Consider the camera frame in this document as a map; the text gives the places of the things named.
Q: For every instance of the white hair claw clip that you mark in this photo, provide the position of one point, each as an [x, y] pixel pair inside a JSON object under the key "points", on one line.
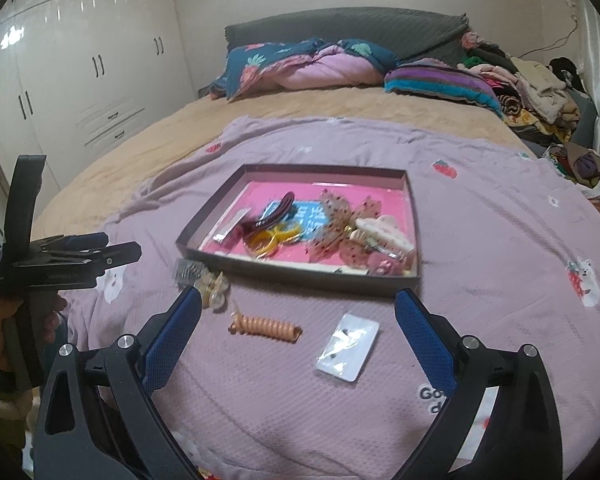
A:
{"points": [[385, 232]]}

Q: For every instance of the person's left forearm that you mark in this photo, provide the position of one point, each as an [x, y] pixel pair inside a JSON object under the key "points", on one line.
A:
{"points": [[2, 410]]}

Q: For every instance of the yellow hair clip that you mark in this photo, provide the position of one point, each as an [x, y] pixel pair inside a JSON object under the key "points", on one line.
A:
{"points": [[272, 240]]}

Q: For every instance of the striped pillow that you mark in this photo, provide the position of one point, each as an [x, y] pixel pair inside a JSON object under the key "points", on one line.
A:
{"points": [[440, 82]]}

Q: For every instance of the pink heart hair clip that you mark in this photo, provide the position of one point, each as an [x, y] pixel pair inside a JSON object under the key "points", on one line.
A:
{"points": [[386, 264]]}

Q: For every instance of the clear plastic packet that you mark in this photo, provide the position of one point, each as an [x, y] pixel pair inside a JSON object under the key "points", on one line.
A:
{"points": [[230, 227]]}

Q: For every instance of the silver comb packet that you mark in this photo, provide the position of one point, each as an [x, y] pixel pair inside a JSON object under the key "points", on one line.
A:
{"points": [[187, 272]]}

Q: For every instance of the beige dotted mesh bow clip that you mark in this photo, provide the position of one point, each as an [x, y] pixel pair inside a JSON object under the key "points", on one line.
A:
{"points": [[337, 230]]}

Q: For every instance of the white earring card packet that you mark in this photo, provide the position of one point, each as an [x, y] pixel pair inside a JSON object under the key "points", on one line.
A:
{"points": [[347, 347]]}

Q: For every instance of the grey bed headboard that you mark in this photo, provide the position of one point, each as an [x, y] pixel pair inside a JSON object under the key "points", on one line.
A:
{"points": [[340, 25]]}

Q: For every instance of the dark cardboard box tray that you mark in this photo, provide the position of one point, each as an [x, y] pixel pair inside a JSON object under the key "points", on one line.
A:
{"points": [[200, 220]]}

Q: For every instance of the pile of clothes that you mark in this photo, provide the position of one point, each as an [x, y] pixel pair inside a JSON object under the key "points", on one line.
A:
{"points": [[535, 90]]}

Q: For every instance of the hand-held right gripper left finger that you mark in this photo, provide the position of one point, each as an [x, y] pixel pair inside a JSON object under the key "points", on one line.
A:
{"points": [[172, 340]]}

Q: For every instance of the blue floral quilt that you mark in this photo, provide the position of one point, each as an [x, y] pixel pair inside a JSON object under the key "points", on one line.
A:
{"points": [[275, 65]]}

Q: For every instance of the cream flower hair claw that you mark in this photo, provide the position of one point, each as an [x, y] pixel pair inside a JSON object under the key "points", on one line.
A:
{"points": [[212, 290]]}

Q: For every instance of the purple printed blanket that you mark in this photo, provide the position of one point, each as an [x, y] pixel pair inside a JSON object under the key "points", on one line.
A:
{"points": [[480, 260]]}

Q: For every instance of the beige bed sheet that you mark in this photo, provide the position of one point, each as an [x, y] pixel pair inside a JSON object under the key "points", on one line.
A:
{"points": [[170, 130]]}

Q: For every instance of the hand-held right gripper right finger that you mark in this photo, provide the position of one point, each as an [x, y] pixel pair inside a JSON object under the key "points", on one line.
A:
{"points": [[422, 340]]}

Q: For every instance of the dark red hair clip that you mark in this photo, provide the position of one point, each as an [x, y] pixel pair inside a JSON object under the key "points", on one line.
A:
{"points": [[282, 205]]}

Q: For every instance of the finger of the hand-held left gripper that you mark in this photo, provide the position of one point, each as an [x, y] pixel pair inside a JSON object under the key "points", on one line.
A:
{"points": [[80, 242], [120, 255]]}

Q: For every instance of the white wardrobe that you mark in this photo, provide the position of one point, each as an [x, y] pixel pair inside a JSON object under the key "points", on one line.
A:
{"points": [[80, 60]]}

